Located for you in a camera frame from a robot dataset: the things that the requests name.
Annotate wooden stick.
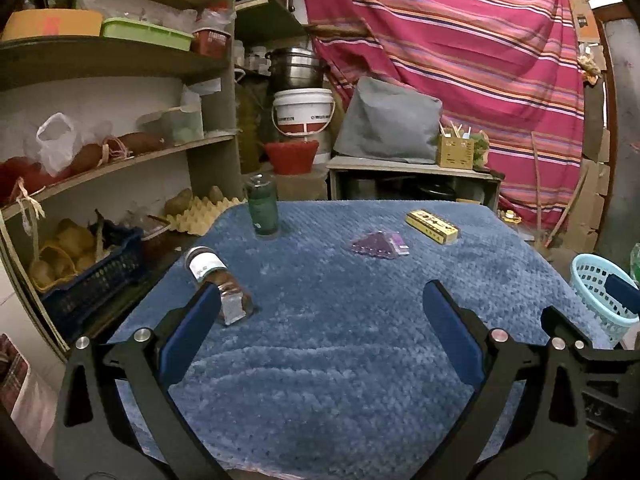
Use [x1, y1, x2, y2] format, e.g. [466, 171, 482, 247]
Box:
[545, 165, 588, 248]

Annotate red mesh bag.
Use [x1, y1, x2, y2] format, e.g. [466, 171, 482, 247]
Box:
[0, 156, 51, 206]

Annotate white plastic bucket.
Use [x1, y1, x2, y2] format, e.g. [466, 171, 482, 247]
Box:
[271, 88, 336, 137]

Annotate sweet potato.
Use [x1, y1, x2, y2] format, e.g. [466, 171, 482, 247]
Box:
[62, 144, 106, 177]
[117, 132, 166, 156]

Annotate low wooden table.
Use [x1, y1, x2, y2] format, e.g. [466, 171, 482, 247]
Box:
[326, 155, 502, 211]

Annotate green glass jar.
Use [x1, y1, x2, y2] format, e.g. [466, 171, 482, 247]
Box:
[245, 173, 279, 239]

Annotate pink striped cloth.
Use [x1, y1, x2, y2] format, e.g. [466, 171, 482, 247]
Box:
[299, 0, 586, 233]

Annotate cluster of white jars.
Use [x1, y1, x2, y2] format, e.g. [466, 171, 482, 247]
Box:
[235, 45, 273, 73]

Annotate green plastic tray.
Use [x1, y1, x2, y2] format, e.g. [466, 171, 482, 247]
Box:
[101, 17, 195, 52]

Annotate brown cardboard sheets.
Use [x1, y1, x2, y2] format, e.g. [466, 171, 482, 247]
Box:
[565, 85, 612, 256]

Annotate grey cushion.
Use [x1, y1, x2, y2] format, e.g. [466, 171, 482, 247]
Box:
[332, 76, 443, 165]

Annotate brown cardboard box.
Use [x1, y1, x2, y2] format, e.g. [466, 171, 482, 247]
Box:
[565, 0, 601, 43]

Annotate dark red bowl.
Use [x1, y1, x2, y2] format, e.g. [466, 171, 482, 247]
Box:
[140, 222, 176, 256]

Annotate wooden shelf unit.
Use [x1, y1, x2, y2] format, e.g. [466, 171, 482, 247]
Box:
[0, 0, 248, 361]

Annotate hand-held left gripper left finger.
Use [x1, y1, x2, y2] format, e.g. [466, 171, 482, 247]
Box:
[54, 281, 231, 480]

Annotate yellow printed box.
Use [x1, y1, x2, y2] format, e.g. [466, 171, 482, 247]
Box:
[405, 208, 460, 246]

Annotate blue plastic crate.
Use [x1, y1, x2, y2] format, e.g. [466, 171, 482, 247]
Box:
[42, 227, 146, 331]

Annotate yellow mesh bag of potatoes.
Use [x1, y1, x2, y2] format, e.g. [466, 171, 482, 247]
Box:
[27, 218, 98, 293]

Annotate yellow oil jug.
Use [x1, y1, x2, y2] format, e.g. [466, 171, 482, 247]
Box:
[235, 80, 273, 173]

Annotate steel pot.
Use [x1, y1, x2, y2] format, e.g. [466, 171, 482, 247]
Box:
[265, 47, 328, 92]

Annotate cardboard box with blue print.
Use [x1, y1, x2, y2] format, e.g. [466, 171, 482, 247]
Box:
[275, 172, 328, 201]

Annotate green leafy bunch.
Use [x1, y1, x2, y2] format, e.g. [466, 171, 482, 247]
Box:
[471, 131, 491, 168]

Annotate purple blister pack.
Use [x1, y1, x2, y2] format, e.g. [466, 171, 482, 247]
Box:
[348, 231, 401, 259]

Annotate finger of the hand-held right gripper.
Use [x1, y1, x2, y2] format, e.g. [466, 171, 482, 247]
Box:
[605, 274, 640, 318]
[541, 305, 640, 362]

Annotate large potato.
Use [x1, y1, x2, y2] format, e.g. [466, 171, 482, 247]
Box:
[164, 188, 193, 216]

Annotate clear plastic container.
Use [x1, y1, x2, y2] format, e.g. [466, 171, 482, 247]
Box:
[137, 105, 206, 146]

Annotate red plastic basket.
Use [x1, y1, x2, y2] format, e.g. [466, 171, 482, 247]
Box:
[263, 140, 320, 176]

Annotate small red basket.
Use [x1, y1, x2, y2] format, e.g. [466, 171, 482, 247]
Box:
[192, 29, 232, 58]

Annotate yellow egg tray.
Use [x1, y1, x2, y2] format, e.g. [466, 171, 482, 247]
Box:
[166, 196, 246, 235]

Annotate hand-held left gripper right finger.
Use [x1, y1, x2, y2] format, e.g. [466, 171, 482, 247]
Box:
[416, 280, 589, 480]

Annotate light blue plastic basket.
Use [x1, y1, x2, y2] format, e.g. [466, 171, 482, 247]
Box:
[571, 253, 640, 346]

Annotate clear jar with white label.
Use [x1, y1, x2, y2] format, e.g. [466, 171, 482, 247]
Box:
[184, 246, 255, 327]

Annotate white plastic bag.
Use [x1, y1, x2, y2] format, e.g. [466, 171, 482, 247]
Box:
[36, 112, 78, 177]

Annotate blue fleece blanket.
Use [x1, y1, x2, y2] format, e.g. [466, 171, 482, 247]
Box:
[107, 199, 613, 476]

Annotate yellow box with sticks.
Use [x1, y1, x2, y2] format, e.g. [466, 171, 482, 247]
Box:
[437, 132, 475, 170]

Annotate plaid cloth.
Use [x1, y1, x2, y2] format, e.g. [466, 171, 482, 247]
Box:
[0, 332, 31, 411]

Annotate orange round box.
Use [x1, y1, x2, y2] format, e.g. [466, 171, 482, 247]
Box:
[1, 8, 103, 42]

